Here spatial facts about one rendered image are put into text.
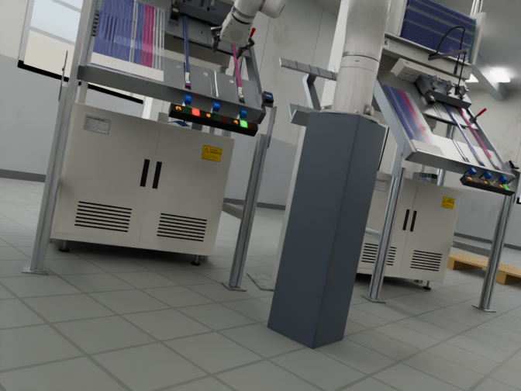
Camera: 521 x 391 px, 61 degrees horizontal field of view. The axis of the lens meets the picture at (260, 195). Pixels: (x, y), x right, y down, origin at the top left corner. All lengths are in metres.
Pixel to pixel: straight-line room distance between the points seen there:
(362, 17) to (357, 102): 0.25
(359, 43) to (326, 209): 0.51
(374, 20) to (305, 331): 0.95
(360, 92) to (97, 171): 1.12
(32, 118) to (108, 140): 2.91
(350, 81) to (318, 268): 0.57
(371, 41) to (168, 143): 0.98
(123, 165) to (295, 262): 0.92
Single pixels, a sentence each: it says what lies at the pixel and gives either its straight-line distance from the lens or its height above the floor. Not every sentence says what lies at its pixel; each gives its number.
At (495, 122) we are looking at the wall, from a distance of 11.36.
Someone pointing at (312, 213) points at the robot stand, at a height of 0.39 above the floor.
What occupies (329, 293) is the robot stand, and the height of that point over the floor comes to 0.17.
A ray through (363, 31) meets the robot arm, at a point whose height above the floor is 0.96.
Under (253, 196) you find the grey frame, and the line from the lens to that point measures 1.81.
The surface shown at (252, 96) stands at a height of 0.78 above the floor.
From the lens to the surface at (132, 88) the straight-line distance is 1.70.
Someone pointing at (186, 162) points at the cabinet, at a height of 0.47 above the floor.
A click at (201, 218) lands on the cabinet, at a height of 0.23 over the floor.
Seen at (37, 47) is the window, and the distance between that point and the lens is 4.88.
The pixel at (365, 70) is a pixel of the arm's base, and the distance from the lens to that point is 1.44.
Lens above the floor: 0.47
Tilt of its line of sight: 2 degrees down
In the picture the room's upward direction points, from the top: 11 degrees clockwise
